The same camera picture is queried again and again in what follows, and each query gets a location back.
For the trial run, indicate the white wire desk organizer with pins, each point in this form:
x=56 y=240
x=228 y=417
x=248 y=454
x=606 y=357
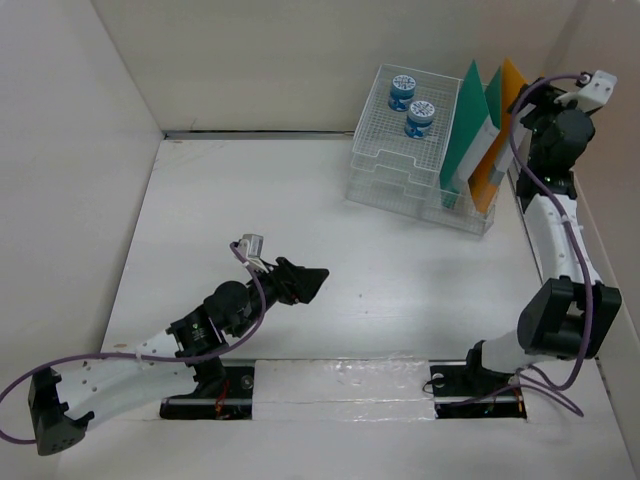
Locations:
x=399 y=174

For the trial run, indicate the blue white jar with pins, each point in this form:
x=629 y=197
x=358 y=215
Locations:
x=402 y=91
x=419 y=118

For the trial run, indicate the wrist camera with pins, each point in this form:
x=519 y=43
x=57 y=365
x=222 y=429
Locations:
x=595 y=89
x=247 y=251

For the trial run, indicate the green notebook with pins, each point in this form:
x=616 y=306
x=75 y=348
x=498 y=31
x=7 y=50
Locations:
x=476 y=125

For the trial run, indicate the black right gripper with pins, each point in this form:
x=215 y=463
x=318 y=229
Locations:
x=544 y=97

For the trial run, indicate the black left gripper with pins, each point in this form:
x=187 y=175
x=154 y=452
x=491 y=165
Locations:
x=293 y=283

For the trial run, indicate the orange notebook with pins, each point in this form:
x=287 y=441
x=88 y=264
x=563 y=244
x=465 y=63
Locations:
x=495 y=150

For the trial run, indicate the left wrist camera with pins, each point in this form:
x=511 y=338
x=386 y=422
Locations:
x=247 y=251

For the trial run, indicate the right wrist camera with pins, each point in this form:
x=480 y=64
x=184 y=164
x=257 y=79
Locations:
x=595 y=89

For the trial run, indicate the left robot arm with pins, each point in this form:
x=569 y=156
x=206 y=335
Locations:
x=181 y=361

